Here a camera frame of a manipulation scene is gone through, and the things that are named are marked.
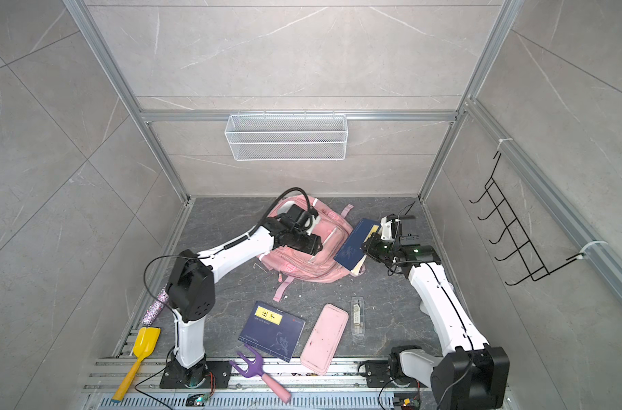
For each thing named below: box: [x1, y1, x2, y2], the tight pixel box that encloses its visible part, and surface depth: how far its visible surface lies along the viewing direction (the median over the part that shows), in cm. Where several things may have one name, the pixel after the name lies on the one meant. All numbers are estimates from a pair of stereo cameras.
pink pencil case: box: [300, 303, 350, 375], surface depth 80 cm
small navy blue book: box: [333, 217, 381, 276], surface depth 83 cm
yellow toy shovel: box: [111, 326, 162, 402], surface depth 80 cm
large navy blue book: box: [238, 300, 306, 364], surface depth 82 cm
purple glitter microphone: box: [141, 283, 170, 326], surface depth 85 cm
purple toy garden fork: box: [228, 344, 292, 405], surface depth 76 cm
